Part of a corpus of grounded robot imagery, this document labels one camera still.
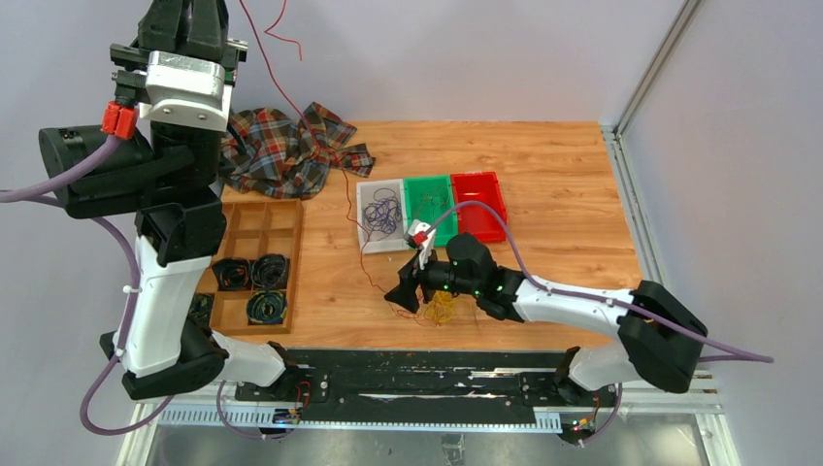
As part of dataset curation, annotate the red plastic bin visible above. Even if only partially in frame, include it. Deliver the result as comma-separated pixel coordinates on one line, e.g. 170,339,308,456
450,171,508,244

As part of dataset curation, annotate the wooden compartment tray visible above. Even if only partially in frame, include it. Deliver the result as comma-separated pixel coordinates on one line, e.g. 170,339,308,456
188,200,304,337

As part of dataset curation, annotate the coiled cable bundle front left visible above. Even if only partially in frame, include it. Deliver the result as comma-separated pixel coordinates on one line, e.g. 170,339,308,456
187,292,216,326

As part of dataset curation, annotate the right aluminium frame post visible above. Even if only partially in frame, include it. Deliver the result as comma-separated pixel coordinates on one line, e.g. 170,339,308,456
613,0,704,139

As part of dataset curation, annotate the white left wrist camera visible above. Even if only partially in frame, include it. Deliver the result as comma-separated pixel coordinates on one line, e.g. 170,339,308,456
139,50,233,133

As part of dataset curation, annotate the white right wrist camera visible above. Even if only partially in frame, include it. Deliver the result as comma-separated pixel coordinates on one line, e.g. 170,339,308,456
404,219,436,271

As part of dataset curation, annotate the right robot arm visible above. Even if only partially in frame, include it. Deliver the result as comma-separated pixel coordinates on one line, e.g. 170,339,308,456
384,233,708,405

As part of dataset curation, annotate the plaid cloth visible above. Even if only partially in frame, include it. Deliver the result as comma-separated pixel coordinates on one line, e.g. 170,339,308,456
219,103,376,200

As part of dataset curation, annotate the coiled cable bundle front right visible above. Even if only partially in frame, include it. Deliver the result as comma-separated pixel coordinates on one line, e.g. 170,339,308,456
247,290,288,325

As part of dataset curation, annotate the coiled cable bundle middle left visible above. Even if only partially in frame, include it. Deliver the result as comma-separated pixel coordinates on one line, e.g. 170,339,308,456
212,257,253,292

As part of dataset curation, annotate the coiled cable bundle middle right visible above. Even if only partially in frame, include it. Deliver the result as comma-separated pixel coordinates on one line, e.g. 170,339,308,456
250,253,291,290

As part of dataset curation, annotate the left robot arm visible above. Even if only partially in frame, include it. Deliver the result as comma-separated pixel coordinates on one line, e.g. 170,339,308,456
38,1,298,401

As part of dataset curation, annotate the yellow thin cable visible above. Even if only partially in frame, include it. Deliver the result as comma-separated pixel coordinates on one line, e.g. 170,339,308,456
420,290,459,326

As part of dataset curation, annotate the coiled cable bundle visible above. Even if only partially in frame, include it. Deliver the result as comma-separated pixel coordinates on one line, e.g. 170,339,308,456
250,253,291,290
247,290,288,325
187,292,216,326
212,257,253,292

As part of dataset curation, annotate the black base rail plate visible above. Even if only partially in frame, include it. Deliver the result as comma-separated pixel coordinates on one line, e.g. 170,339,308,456
229,349,615,427

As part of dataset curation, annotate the right aluminium table rail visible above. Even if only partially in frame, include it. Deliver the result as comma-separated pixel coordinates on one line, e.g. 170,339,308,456
601,125,692,368

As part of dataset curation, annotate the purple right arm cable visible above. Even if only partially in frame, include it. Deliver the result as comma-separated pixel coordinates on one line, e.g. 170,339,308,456
411,200,776,365

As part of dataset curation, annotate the green plastic bin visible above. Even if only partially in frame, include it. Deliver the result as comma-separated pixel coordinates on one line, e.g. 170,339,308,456
403,175,458,248

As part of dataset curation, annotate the dark purple thin cable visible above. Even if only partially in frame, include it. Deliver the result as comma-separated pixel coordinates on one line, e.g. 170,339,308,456
361,187,407,243

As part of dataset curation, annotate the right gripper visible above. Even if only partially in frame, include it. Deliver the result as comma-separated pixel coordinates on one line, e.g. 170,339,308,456
385,245,479,313

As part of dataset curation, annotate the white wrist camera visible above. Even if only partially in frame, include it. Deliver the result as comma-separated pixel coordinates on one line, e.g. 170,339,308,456
139,50,233,133
404,219,436,271

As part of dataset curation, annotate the white plastic bin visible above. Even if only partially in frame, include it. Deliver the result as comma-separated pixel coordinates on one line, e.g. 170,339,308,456
355,179,408,254

